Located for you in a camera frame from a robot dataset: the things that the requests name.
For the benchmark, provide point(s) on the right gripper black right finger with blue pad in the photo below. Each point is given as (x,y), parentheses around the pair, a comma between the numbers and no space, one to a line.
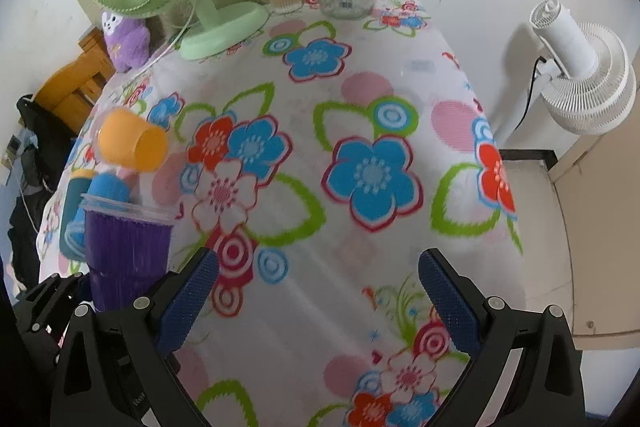
(531,354)

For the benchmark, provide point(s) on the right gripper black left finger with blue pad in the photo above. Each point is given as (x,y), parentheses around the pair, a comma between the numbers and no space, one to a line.
(116,366)

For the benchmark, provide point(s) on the purple plastic cup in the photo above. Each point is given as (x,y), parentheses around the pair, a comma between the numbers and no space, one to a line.
(127,247)

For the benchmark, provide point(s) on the dark teal cup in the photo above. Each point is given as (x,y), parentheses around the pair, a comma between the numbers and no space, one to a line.
(78,185)

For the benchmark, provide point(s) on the blue plastic cup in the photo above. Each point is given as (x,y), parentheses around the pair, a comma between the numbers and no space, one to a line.
(106,185)

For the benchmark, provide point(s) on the orange plastic cup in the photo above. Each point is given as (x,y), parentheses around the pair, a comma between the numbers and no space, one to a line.
(125,139)

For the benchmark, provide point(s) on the pile of dark clothes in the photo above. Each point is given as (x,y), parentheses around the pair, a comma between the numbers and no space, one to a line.
(42,160)

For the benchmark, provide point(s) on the orange wooden chair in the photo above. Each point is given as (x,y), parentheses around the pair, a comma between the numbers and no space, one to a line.
(73,90)

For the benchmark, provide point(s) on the purple plush toy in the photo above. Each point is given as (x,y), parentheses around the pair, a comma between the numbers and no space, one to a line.
(127,41)

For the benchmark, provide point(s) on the floral tablecloth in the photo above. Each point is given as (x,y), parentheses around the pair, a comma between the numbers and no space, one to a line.
(320,158)

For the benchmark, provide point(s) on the white standing fan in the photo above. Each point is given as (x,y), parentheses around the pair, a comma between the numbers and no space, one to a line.
(586,81)

